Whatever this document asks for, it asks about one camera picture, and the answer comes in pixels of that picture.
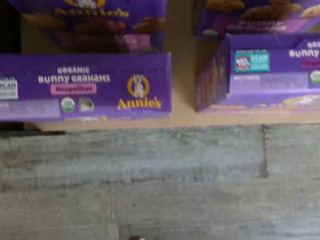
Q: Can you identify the black perforated shelf post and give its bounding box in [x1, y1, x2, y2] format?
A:
[0, 0, 26, 132]

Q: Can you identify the purple Annie's bunny grahams box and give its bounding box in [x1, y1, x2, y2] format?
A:
[194, 33, 320, 114]
[194, 0, 320, 39]

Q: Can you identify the light wooden shelf board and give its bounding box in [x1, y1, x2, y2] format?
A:
[19, 0, 320, 132]

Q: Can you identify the purple Annie's Neapolitan grahams box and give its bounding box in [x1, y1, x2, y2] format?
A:
[0, 51, 173, 123]
[7, 0, 169, 55]

